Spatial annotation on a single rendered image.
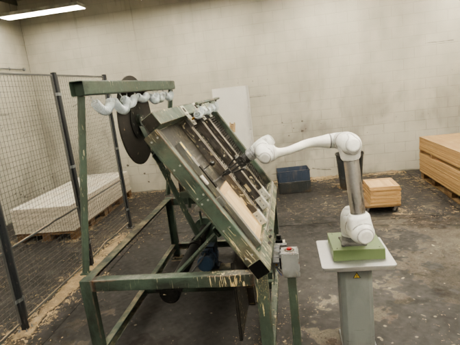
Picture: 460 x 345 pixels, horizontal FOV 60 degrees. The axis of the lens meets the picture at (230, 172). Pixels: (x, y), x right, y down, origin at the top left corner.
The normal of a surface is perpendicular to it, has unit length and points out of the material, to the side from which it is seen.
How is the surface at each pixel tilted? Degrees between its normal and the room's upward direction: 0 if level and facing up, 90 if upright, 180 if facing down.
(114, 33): 90
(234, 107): 90
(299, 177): 90
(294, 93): 90
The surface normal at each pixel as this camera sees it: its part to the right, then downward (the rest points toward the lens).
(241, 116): -0.12, 0.22
